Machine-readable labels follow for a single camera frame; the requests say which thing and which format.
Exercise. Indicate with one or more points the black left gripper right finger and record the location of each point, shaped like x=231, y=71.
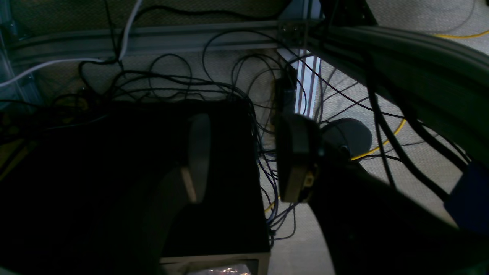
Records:
x=369, y=228

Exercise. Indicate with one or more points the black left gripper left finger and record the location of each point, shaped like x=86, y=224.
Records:
x=166, y=188

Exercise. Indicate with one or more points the grey round floor foot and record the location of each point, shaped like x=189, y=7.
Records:
x=350, y=136

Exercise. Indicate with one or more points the black computer case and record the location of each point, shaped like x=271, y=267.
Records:
x=59, y=205

